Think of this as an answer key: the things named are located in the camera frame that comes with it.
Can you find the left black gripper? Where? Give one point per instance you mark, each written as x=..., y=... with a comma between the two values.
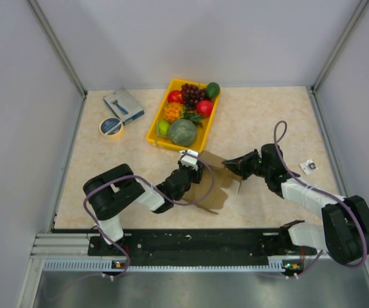
x=197, y=174

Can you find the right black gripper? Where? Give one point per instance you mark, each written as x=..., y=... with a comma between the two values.
x=239, y=165

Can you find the brown cardboard paper box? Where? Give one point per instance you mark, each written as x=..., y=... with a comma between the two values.
x=209, y=195

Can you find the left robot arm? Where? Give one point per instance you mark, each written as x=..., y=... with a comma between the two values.
x=114, y=190

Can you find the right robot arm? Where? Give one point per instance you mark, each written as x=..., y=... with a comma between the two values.
x=344, y=232

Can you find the razor package box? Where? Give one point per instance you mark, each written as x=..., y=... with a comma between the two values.
x=124, y=105

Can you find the green cantaloupe melon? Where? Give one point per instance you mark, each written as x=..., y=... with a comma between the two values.
x=183, y=132

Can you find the yellow plastic tray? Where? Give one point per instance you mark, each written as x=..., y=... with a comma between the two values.
x=163, y=142

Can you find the small white tag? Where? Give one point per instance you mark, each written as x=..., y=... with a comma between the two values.
x=308, y=166

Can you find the orange pineapple fruit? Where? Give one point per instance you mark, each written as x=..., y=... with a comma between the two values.
x=175, y=111

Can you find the red pomegranate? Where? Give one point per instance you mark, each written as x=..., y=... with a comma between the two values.
x=204, y=108

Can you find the dark red grape bunch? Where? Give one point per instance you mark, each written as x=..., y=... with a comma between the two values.
x=192, y=95

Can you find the red apple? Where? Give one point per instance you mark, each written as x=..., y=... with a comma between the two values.
x=175, y=96

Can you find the green avocado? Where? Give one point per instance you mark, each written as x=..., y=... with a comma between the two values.
x=212, y=90

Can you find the masking tape roll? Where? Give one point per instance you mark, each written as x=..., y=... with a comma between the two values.
x=111, y=128

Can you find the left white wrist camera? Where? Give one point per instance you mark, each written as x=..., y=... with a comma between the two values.
x=189, y=158

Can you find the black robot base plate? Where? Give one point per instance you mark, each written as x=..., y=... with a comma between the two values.
x=197, y=247

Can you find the grey slotted cable duct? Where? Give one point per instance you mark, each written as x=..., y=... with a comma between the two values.
x=108, y=265

